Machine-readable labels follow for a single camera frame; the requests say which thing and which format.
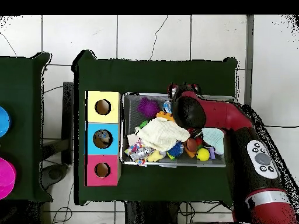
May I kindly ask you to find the cream knitted cloth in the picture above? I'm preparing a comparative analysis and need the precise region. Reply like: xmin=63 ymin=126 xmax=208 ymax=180
xmin=134 ymin=116 xmax=191 ymax=152

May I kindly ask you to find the crushed clear plastic cup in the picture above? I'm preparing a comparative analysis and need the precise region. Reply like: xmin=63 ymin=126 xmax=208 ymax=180
xmin=97 ymin=129 xmax=110 ymax=141

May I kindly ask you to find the wooden box with three holes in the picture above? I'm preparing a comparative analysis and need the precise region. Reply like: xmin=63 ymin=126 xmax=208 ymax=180
xmin=84 ymin=90 xmax=122 ymax=187

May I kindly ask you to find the crumpled clear plastic wrapper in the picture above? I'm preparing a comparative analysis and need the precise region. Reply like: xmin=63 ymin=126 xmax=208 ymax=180
xmin=162 ymin=100 xmax=173 ymax=114

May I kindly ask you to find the dark green table cloth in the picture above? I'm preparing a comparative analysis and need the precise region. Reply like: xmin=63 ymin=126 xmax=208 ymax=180
xmin=71 ymin=49 xmax=239 ymax=206
xmin=0 ymin=51 xmax=53 ymax=202

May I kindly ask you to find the purple spiky toy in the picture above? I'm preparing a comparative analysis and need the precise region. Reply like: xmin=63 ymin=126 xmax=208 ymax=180
xmin=136 ymin=96 xmax=161 ymax=118

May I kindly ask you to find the brown toy football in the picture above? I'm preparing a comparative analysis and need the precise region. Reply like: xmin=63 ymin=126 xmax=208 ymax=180
xmin=186 ymin=137 xmax=199 ymax=153

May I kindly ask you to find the blue spiky ball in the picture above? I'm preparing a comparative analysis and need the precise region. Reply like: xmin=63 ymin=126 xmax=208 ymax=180
xmin=167 ymin=141 xmax=185 ymax=158

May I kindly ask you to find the light blue knitted cloth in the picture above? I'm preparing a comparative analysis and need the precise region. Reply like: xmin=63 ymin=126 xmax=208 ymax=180
xmin=201 ymin=127 xmax=225 ymax=156

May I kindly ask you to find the yellow plush toy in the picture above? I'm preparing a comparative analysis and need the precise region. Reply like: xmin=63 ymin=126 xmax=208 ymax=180
xmin=147 ymin=150 xmax=167 ymax=163

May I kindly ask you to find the colourful dotted cloth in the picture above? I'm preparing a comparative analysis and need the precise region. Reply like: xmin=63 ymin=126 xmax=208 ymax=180
xmin=124 ymin=141 xmax=155 ymax=166

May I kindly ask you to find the yellow foam ball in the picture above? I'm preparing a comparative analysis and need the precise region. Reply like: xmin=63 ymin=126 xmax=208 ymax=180
xmin=196 ymin=148 xmax=211 ymax=162

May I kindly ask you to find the blue round container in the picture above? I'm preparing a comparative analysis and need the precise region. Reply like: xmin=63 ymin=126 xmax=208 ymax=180
xmin=0 ymin=106 xmax=12 ymax=138

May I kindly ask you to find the magenta round container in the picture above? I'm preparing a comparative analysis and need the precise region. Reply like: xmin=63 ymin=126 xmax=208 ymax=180
xmin=0 ymin=157 xmax=17 ymax=201

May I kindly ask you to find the silver wire mesh bin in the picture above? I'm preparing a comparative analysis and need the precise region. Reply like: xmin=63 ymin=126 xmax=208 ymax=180
xmin=120 ymin=92 xmax=237 ymax=168

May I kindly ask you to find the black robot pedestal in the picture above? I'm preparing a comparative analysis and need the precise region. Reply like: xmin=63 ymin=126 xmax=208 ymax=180
xmin=124 ymin=201 xmax=180 ymax=224

